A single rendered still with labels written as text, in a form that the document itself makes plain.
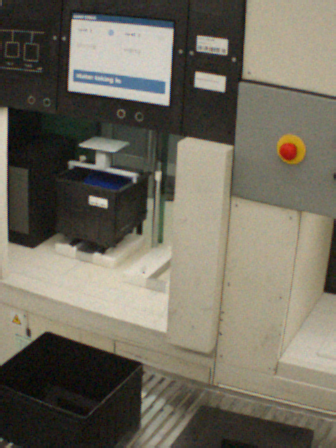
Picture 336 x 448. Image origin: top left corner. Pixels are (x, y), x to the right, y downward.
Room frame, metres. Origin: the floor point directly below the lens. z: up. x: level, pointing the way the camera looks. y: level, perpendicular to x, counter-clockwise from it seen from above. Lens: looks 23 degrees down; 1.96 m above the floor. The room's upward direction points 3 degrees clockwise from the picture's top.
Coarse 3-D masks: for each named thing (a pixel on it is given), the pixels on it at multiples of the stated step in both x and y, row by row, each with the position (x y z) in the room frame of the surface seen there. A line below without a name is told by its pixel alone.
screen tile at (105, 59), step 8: (80, 24) 1.98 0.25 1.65; (80, 32) 1.97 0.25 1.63; (88, 32) 1.97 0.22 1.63; (96, 32) 1.96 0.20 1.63; (104, 32) 1.95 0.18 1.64; (80, 40) 1.97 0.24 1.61; (88, 40) 1.96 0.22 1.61; (96, 40) 1.96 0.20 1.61; (104, 40) 1.95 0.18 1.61; (112, 40) 1.94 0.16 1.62; (112, 48) 1.94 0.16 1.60; (80, 56) 1.97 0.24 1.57; (88, 56) 1.96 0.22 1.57; (96, 56) 1.95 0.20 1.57; (104, 56) 1.94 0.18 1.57; (112, 56) 1.94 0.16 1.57; (80, 64) 1.97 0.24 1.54; (88, 64) 1.96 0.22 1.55; (96, 64) 1.95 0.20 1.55; (104, 64) 1.94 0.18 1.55; (112, 64) 1.94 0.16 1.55
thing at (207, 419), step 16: (208, 416) 1.49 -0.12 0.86; (224, 416) 1.49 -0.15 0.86; (240, 416) 1.49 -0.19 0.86; (192, 432) 1.42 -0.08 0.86; (208, 432) 1.42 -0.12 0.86; (224, 432) 1.43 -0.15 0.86; (240, 432) 1.43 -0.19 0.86; (256, 432) 1.43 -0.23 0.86; (272, 432) 1.43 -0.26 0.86; (288, 432) 1.43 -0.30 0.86; (304, 432) 1.43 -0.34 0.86
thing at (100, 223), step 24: (96, 144) 2.34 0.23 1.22; (120, 144) 2.35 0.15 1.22; (72, 168) 2.39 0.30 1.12; (96, 168) 2.34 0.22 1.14; (72, 192) 2.27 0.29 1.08; (96, 192) 2.24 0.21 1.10; (120, 192) 2.21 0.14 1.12; (144, 192) 2.38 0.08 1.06; (72, 216) 2.27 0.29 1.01; (96, 216) 2.24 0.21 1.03; (120, 216) 2.24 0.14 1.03; (144, 216) 2.38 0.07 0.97; (96, 240) 2.24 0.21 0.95; (120, 240) 2.35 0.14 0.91
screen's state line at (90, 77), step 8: (80, 72) 1.97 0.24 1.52; (88, 72) 1.96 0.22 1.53; (96, 72) 1.95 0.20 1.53; (80, 80) 1.97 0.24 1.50; (88, 80) 1.96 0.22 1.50; (96, 80) 1.95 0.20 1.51; (104, 80) 1.94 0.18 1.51; (112, 80) 1.93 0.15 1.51; (120, 80) 1.92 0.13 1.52; (128, 80) 1.92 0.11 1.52; (136, 80) 1.91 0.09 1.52; (144, 80) 1.90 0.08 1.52; (152, 80) 1.89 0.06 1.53; (128, 88) 1.92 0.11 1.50; (136, 88) 1.91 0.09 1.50; (144, 88) 1.90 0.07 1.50; (152, 88) 1.89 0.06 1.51; (160, 88) 1.88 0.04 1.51
